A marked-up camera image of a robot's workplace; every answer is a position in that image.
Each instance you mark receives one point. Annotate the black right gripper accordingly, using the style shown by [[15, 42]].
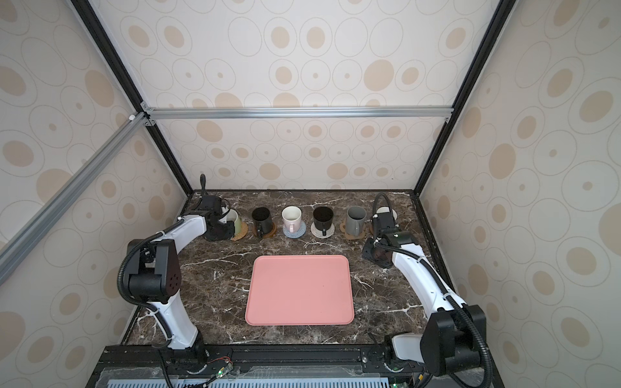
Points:
[[367, 252]]

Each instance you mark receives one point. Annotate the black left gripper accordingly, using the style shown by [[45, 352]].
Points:
[[230, 233]]

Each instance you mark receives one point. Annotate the white mug green handle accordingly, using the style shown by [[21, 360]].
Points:
[[233, 217]]

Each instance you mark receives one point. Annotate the rattan woven coaster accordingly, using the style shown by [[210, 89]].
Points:
[[242, 233]]

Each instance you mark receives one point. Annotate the grey mug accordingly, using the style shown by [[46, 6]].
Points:
[[355, 221]]

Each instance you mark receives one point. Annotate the black mug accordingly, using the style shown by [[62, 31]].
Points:
[[323, 217], [262, 219]]

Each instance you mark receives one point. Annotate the brown wooden coaster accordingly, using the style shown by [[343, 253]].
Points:
[[264, 236]]

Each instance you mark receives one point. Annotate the multicolour woven coaster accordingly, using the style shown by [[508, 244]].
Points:
[[319, 234]]

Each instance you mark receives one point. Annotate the white mug pink handle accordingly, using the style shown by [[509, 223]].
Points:
[[292, 219]]

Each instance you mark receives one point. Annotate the grey woven coaster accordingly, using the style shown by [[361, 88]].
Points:
[[296, 234]]

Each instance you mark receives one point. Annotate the light blue mug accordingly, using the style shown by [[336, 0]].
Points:
[[386, 209]]

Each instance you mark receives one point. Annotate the paw print coaster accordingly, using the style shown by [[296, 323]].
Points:
[[363, 235]]

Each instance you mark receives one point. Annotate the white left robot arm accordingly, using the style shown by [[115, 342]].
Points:
[[150, 275]]

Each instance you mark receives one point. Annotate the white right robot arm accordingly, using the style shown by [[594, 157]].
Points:
[[454, 339]]

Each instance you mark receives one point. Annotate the pink tray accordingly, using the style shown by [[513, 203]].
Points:
[[300, 290]]

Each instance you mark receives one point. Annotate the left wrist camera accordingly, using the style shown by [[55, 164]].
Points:
[[210, 203]]

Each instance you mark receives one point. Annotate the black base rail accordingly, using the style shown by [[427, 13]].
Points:
[[254, 365]]

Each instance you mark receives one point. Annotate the silver aluminium rail back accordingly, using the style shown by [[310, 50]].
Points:
[[264, 113]]

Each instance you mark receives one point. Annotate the silver aluminium rail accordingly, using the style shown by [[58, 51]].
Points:
[[38, 227], [264, 113]]

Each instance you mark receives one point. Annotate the black corner frame post left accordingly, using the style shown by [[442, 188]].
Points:
[[93, 25]]

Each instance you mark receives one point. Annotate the black corner frame post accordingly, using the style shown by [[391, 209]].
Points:
[[93, 25], [482, 54]]

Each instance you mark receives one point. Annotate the silver aluminium rail left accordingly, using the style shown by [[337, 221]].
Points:
[[38, 227]]

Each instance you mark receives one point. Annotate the black corner frame post right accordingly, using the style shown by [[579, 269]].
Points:
[[482, 54]]

